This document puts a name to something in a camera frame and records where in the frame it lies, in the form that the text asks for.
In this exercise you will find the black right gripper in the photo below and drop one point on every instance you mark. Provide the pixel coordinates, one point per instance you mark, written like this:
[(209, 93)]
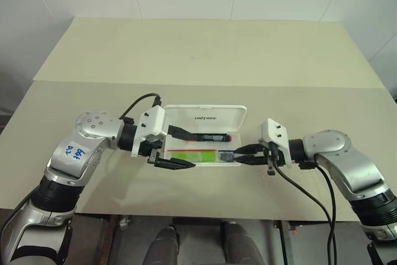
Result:
[(279, 157)]

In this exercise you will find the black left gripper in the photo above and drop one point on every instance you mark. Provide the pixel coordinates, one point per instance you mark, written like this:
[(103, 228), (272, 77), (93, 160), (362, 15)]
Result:
[(152, 147)]

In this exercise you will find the green eraser block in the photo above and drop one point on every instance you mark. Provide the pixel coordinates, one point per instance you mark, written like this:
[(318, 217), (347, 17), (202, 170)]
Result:
[(186, 156)]

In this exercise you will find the small dark eraser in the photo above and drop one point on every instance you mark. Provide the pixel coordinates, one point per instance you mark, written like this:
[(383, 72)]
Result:
[(226, 156)]

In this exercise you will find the black marker with red cap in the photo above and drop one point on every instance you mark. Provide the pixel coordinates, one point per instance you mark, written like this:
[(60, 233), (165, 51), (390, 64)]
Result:
[(214, 137)]

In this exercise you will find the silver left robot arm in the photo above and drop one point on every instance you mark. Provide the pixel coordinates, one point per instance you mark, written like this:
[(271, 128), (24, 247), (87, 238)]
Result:
[(93, 128)]

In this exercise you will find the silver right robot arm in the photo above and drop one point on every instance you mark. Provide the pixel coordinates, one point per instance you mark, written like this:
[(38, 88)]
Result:
[(328, 144)]

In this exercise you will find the white open pencil case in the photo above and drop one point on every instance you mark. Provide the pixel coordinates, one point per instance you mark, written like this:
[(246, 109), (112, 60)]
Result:
[(229, 116)]

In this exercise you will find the small red part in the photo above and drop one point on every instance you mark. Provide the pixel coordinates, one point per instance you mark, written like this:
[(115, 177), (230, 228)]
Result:
[(295, 231)]

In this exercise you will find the dark rounded shape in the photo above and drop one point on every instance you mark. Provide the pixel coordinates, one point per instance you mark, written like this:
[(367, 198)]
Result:
[(239, 243), (167, 243)]

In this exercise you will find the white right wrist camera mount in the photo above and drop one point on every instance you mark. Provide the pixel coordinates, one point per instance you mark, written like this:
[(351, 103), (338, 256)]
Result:
[(273, 131)]

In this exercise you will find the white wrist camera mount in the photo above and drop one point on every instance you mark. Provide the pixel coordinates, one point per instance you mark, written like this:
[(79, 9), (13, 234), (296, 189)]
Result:
[(152, 119), (273, 131)]

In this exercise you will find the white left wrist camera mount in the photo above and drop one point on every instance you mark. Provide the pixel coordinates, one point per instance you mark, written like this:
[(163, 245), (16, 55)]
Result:
[(152, 119)]

